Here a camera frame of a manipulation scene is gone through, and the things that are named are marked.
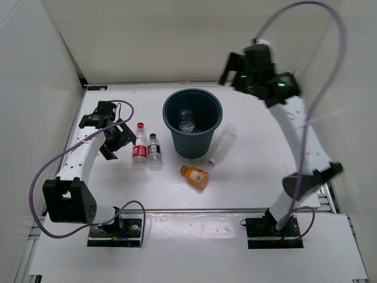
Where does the red label water bottle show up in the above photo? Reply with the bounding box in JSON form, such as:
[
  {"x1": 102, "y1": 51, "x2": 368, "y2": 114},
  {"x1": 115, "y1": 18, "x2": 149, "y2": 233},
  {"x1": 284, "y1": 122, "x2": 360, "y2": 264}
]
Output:
[{"x1": 132, "y1": 122, "x2": 147, "y2": 172}]

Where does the blue label clear bottle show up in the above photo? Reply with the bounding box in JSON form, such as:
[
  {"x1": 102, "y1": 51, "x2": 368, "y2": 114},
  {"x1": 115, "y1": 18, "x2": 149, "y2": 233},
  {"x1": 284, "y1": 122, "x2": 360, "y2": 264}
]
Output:
[{"x1": 178, "y1": 109, "x2": 196, "y2": 133}]

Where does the clear unlabeled plastic bottle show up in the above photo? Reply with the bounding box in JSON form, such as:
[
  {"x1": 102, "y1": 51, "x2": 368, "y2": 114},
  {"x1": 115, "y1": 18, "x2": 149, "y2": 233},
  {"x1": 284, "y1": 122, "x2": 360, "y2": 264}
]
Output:
[{"x1": 208, "y1": 124, "x2": 237, "y2": 165}]

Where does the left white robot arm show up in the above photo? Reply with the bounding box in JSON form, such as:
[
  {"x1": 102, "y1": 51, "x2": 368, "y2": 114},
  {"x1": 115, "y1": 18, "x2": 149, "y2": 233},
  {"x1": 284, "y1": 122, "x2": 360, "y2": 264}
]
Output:
[{"x1": 42, "y1": 101, "x2": 136, "y2": 236}]

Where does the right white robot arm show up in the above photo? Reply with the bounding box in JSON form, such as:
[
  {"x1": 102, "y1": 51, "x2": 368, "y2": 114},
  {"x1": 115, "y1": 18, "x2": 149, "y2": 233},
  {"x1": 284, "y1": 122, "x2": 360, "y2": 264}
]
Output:
[{"x1": 219, "y1": 44, "x2": 343, "y2": 236}]

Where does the dark green plastic bin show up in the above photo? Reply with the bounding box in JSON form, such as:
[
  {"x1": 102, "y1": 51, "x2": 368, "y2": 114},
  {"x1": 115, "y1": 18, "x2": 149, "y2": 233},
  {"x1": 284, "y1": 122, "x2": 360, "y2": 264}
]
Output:
[{"x1": 163, "y1": 88, "x2": 223, "y2": 159}]

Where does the black label small bottle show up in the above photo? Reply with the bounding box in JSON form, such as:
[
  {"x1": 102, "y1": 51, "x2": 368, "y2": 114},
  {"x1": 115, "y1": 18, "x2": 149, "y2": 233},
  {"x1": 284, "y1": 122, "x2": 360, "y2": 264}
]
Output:
[{"x1": 147, "y1": 133, "x2": 163, "y2": 170}]

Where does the orange juice bottle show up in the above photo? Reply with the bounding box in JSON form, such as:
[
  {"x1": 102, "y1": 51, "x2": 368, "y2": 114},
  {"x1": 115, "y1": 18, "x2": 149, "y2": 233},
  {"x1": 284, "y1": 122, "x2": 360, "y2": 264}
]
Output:
[{"x1": 180, "y1": 166, "x2": 209, "y2": 188}]

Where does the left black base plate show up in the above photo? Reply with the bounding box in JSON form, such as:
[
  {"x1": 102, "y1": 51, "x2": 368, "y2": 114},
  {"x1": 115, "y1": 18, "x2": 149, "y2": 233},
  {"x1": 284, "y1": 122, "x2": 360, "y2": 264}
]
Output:
[{"x1": 87, "y1": 218, "x2": 143, "y2": 248}]

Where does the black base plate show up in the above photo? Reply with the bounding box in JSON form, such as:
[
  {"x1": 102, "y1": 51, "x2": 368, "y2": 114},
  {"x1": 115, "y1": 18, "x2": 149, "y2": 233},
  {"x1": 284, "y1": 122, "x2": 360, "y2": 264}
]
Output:
[
  {"x1": 240, "y1": 216, "x2": 304, "y2": 249},
  {"x1": 87, "y1": 218, "x2": 143, "y2": 248}
]

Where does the aluminium front rail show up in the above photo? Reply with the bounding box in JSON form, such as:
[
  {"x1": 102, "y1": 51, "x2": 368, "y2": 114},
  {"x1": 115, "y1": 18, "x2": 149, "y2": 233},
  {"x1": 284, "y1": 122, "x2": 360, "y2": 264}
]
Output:
[{"x1": 145, "y1": 208, "x2": 266, "y2": 213}]

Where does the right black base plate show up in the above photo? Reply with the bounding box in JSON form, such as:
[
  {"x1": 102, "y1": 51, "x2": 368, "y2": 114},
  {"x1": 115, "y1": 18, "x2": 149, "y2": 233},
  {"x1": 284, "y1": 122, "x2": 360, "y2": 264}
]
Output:
[{"x1": 240, "y1": 216, "x2": 304, "y2": 249}]

